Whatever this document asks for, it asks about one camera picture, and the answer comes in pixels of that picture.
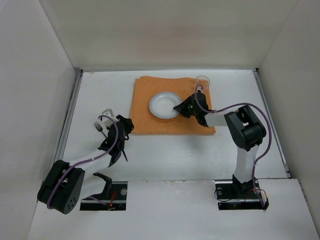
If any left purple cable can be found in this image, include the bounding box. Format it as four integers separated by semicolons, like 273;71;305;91
46;114;125;210

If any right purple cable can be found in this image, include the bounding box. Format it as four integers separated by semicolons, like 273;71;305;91
194;84;273;208

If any black plastic knife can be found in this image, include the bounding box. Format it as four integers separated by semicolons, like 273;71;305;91
122;150;128;162

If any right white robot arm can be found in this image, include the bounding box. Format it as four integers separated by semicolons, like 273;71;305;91
173;91;272;196

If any black plastic fork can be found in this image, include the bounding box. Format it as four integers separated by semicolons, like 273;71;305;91
93;121;107;138

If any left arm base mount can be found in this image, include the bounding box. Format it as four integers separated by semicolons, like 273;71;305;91
79;181;128;212

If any left aluminium table rail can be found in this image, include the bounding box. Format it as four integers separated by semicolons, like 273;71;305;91
51;67;83;165

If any clear plastic cup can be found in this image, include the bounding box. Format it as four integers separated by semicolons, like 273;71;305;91
195;75;211;91

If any aluminium table rail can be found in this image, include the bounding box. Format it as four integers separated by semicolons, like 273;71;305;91
51;67;83;165
252;68;292;179

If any purple cable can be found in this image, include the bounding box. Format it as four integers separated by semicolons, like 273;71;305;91
46;114;125;210
194;84;273;208

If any right aluminium table rail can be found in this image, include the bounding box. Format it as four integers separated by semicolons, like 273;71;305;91
252;68;292;179

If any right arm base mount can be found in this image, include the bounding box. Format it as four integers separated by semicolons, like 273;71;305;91
214;180;270;211

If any clear plastic plate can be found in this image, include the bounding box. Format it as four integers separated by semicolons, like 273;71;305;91
148;91;182;120

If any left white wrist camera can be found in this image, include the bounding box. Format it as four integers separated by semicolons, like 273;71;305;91
98;108;117;127

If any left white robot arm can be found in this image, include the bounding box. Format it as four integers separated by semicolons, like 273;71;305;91
37;114;134;215

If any orange cloth napkin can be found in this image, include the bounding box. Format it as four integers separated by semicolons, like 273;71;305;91
127;76;217;136

